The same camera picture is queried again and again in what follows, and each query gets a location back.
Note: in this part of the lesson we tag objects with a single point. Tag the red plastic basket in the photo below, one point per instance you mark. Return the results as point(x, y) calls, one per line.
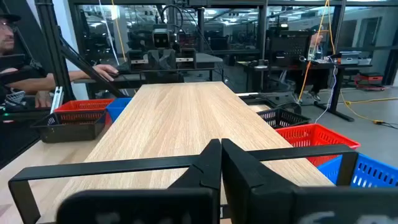
point(311, 135)
point(84, 105)

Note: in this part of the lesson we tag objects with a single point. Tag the person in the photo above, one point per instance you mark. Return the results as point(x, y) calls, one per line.
point(317, 40)
point(6, 37)

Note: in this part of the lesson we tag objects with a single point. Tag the grey desk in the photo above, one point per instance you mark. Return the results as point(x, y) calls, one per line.
point(208, 57)

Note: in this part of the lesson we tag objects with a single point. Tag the red toolbox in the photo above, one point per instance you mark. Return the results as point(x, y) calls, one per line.
point(370, 79)

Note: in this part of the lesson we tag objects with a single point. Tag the black desk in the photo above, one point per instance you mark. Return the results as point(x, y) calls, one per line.
point(311, 66)

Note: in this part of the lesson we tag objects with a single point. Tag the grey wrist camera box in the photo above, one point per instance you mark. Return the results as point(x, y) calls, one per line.
point(161, 39)

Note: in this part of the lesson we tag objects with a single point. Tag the person's forearm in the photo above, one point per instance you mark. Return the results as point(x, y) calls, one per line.
point(31, 85)
point(77, 75)

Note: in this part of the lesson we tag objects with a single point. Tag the blue plastic basket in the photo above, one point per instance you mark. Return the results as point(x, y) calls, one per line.
point(118, 107)
point(373, 171)

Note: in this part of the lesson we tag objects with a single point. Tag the black metal table frame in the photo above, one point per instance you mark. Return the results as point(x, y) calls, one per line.
point(53, 46)

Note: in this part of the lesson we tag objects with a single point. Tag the silver metal bracket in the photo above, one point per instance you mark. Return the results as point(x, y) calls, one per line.
point(57, 99)

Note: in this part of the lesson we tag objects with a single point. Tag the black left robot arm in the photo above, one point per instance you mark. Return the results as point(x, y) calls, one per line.
point(146, 40)

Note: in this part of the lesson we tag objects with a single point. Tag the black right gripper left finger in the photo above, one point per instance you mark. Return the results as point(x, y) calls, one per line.
point(199, 174)

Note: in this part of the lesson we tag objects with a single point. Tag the black plastic basket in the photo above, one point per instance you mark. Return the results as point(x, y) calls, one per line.
point(280, 118)
point(71, 130)

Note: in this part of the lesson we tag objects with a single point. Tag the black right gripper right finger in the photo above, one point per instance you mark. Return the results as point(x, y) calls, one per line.
point(242, 186)

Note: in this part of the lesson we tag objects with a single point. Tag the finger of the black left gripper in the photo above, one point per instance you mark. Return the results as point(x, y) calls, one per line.
point(168, 59)
point(154, 59)

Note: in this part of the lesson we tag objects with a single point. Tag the black perforated panel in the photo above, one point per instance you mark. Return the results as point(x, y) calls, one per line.
point(289, 46)

